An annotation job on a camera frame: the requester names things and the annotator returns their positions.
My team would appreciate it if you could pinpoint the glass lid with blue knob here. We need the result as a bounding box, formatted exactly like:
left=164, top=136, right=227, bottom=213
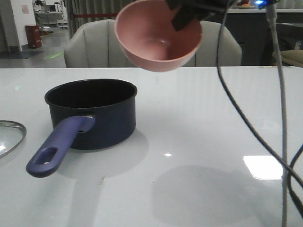
left=0, top=120, right=27, bottom=159

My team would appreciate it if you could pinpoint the tan cushion at right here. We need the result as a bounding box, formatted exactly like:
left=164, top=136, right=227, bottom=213
left=280, top=50, right=303, bottom=68

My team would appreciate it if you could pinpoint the fruit plate on counter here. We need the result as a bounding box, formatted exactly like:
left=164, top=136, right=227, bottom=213
left=235, top=0, right=255, bottom=9

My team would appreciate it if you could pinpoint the dark counter with white top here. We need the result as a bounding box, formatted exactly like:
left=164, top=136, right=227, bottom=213
left=201, top=9, right=303, bottom=67

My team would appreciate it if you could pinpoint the grey cable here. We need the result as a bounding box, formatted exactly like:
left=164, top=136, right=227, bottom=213
left=266, top=4, right=289, bottom=227

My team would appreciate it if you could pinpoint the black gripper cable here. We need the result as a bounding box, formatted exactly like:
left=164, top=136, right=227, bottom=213
left=216, top=0, right=303, bottom=218

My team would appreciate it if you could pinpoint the red trash bin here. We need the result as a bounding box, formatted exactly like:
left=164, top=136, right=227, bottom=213
left=25, top=25, right=42, bottom=49

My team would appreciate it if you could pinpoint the dark blue floor mat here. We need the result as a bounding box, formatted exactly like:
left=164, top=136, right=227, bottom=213
left=0, top=51, right=43, bottom=59

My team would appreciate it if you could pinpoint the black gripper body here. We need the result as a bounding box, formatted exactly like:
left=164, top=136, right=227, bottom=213
left=166, top=0, right=235, bottom=20

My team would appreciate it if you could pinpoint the pink bowl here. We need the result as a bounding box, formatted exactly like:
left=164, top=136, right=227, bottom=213
left=115, top=0, right=202, bottom=72

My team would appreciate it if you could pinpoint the right beige chair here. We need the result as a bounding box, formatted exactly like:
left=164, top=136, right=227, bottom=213
left=185, top=21, right=242, bottom=67

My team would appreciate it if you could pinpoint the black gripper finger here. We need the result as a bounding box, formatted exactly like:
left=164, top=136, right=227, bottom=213
left=171, top=6, right=200, bottom=31

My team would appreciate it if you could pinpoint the beige chair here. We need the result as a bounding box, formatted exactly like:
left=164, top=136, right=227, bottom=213
left=185, top=21, right=242, bottom=67
left=64, top=19, right=135, bottom=68

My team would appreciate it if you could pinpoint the dark blue saucepan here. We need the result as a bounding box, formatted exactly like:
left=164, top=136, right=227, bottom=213
left=26, top=79, right=137, bottom=178

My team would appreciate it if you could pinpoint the left beige chair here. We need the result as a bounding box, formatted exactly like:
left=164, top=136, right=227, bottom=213
left=64, top=19, right=135, bottom=68

